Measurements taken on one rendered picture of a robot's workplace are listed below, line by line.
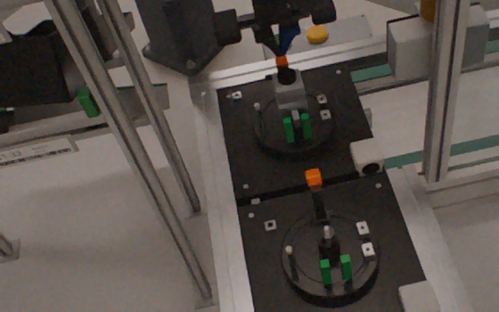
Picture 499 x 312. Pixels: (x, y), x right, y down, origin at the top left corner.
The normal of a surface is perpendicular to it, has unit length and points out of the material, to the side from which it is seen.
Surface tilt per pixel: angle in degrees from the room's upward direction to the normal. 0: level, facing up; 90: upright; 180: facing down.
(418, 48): 90
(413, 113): 0
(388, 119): 0
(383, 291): 0
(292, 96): 90
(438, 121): 90
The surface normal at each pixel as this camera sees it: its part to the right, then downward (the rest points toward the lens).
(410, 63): 0.20, 0.76
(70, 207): -0.11, -0.62
